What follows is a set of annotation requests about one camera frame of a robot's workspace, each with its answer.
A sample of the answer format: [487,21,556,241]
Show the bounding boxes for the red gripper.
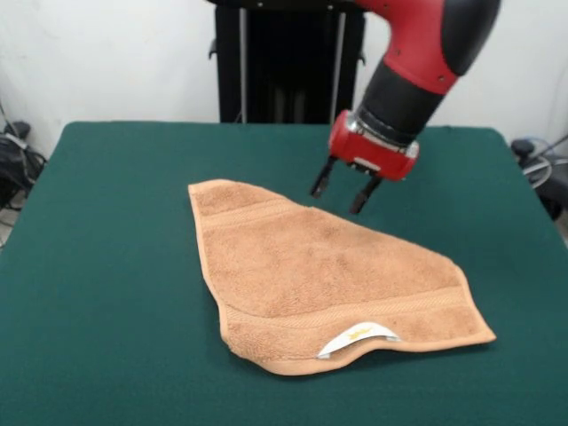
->
[310,109,421,215]

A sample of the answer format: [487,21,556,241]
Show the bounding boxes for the tan terry towel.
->
[187,178,497,377]

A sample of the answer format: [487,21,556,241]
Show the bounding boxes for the black round caster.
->
[509,138,540,162]

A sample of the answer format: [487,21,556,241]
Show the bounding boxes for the dark green table cloth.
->
[0,120,568,426]

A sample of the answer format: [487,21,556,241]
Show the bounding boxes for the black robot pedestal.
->
[207,0,387,125]

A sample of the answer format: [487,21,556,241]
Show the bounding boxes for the black cable tangle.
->
[0,120,48,210]

